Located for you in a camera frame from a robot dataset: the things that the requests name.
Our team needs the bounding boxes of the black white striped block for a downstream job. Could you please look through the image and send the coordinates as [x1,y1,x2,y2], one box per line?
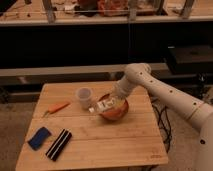
[45,129,72,161]

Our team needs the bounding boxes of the black cables on floor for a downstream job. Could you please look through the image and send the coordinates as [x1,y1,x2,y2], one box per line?
[151,98,173,152]

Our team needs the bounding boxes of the translucent plastic cup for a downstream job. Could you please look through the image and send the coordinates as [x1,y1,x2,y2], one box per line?
[76,87,92,109]

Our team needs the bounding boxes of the clear plastic bottle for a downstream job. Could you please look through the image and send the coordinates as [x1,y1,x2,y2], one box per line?
[89,94,125,114]

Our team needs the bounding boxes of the long metal shelf rail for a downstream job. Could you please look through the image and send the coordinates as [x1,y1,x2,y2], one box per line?
[0,63,169,77]

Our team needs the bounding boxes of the blue sponge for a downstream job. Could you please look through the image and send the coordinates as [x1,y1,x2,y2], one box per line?
[28,127,51,150]

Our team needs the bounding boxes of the wooden table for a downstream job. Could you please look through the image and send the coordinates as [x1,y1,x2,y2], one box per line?
[16,81,168,171]

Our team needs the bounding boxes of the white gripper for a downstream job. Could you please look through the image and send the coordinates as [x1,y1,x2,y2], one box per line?
[114,80,129,99]

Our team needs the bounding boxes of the black box on right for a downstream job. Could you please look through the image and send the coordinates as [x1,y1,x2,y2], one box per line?
[166,45,213,74]

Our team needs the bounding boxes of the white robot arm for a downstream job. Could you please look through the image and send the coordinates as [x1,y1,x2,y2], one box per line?
[114,63,213,171]

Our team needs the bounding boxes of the orange ceramic bowl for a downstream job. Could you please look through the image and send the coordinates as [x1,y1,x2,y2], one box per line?
[99,99,129,121]

